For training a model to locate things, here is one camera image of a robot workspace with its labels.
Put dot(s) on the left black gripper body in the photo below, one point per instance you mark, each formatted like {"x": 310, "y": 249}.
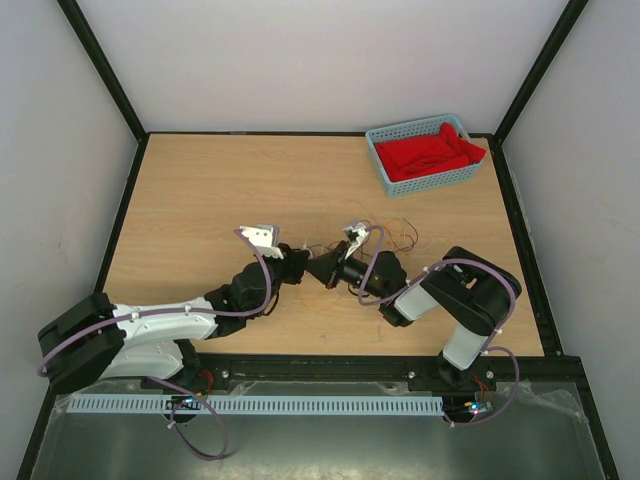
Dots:
{"x": 286, "y": 269}

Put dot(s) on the red cloth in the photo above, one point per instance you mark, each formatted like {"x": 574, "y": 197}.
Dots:
{"x": 425, "y": 155}

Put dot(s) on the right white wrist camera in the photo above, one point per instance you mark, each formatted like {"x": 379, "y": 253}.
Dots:
{"x": 356, "y": 233}

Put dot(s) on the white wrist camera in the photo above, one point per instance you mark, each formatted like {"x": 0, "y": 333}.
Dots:
{"x": 265, "y": 238}
{"x": 356, "y": 233}

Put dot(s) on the white zip tie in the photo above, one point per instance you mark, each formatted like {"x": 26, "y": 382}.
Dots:
{"x": 307, "y": 248}

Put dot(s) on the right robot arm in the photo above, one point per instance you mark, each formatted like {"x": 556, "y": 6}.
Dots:
{"x": 479, "y": 296}

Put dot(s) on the light blue plastic basket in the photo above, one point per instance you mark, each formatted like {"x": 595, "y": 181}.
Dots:
{"x": 426, "y": 126}

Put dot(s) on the light blue slotted cable duct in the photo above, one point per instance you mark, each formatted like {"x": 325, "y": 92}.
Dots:
{"x": 421, "y": 406}

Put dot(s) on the black aluminium frame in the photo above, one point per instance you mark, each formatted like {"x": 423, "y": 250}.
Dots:
{"x": 545, "y": 321}

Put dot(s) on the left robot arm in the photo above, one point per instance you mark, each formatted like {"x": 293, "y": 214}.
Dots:
{"x": 97, "y": 339}

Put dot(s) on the green circuit board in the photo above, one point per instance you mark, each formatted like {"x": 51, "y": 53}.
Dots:
{"x": 478, "y": 407}
{"x": 182, "y": 403}

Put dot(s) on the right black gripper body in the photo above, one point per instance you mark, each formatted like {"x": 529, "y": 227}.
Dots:
{"x": 351, "y": 271}

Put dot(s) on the right green circuit board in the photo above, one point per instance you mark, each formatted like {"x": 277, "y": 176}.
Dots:
{"x": 478, "y": 407}

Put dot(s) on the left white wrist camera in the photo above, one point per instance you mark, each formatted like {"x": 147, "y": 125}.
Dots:
{"x": 265, "y": 238}

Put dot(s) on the left green circuit board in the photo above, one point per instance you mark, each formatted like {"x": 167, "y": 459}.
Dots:
{"x": 182, "y": 403}

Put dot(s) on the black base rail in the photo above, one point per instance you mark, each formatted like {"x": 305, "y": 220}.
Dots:
{"x": 421, "y": 373}

